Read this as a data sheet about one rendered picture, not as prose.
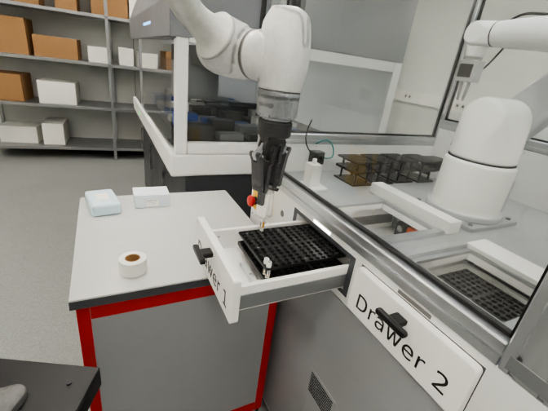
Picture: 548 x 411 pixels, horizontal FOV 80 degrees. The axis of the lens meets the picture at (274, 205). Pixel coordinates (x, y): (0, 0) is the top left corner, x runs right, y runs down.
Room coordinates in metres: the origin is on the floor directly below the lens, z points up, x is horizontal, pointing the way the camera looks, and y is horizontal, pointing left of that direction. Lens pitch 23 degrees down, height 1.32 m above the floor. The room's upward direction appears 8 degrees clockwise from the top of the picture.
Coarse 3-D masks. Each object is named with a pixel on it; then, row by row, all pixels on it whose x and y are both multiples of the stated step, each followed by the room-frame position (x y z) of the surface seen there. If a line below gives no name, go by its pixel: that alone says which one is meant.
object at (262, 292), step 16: (272, 224) 0.85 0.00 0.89; (288, 224) 0.87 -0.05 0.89; (224, 240) 0.78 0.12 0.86; (240, 240) 0.80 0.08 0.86; (240, 256) 0.75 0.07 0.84; (240, 272) 0.68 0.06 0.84; (256, 272) 0.69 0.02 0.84; (304, 272) 0.63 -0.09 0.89; (320, 272) 0.64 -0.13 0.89; (336, 272) 0.66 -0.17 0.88; (256, 288) 0.56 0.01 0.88; (272, 288) 0.58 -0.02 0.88; (288, 288) 0.60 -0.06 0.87; (304, 288) 0.62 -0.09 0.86; (320, 288) 0.64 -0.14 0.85; (336, 288) 0.67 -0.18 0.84; (240, 304) 0.54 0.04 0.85; (256, 304) 0.56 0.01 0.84
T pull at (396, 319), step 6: (378, 312) 0.51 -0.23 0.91; (384, 312) 0.50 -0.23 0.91; (396, 312) 0.51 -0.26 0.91; (384, 318) 0.50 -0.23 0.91; (390, 318) 0.49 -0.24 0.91; (396, 318) 0.49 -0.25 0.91; (402, 318) 0.50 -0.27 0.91; (390, 324) 0.48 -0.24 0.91; (396, 324) 0.48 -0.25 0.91; (402, 324) 0.48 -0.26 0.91; (396, 330) 0.47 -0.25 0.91; (402, 330) 0.46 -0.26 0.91; (402, 336) 0.46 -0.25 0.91
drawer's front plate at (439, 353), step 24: (360, 288) 0.61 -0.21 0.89; (384, 288) 0.56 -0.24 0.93; (360, 312) 0.59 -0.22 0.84; (408, 312) 0.50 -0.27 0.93; (384, 336) 0.52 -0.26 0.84; (408, 336) 0.48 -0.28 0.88; (432, 336) 0.45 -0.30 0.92; (408, 360) 0.47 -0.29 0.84; (432, 360) 0.43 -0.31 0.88; (456, 360) 0.40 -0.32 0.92; (456, 384) 0.39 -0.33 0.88; (456, 408) 0.38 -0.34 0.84
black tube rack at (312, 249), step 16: (304, 224) 0.86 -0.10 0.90; (256, 240) 0.74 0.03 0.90; (272, 240) 0.75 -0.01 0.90; (288, 240) 0.76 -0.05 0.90; (304, 240) 0.82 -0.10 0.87; (320, 240) 0.78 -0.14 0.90; (272, 256) 0.67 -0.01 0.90; (288, 256) 0.68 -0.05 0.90; (304, 256) 0.69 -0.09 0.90; (320, 256) 0.70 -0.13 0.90; (336, 256) 0.71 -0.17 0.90; (272, 272) 0.65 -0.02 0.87; (288, 272) 0.66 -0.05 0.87
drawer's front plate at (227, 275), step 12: (204, 228) 0.71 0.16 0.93; (204, 240) 0.70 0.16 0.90; (216, 240) 0.66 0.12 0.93; (216, 252) 0.62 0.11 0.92; (204, 264) 0.69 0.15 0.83; (216, 264) 0.61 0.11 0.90; (228, 264) 0.57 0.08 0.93; (216, 276) 0.61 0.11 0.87; (228, 276) 0.54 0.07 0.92; (240, 276) 0.54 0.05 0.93; (216, 288) 0.60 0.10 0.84; (228, 288) 0.54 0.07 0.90; (240, 288) 0.52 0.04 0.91; (228, 300) 0.53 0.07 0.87; (228, 312) 0.53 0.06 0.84
